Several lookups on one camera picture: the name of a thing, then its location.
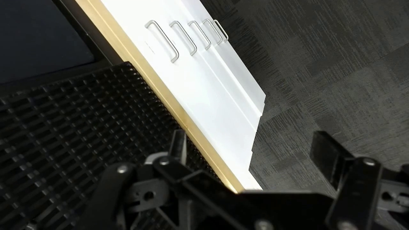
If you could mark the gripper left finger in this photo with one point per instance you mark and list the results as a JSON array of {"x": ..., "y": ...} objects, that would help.
[{"x": 111, "y": 198}]

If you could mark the dark panel with black frame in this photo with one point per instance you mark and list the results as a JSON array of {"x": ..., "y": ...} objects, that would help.
[{"x": 38, "y": 35}]

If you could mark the white drawer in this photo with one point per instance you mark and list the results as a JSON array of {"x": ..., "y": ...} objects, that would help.
[
  {"x": 214, "y": 80},
  {"x": 183, "y": 95},
  {"x": 226, "y": 48},
  {"x": 206, "y": 95},
  {"x": 222, "y": 64}
]

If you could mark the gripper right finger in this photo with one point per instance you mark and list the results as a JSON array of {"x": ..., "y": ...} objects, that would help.
[{"x": 354, "y": 191}]

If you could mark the black grid mat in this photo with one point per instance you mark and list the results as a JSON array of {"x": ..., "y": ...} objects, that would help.
[{"x": 80, "y": 127}]

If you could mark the white cabinet with wooden top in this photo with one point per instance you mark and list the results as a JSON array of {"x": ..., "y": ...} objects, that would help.
[{"x": 191, "y": 95}]

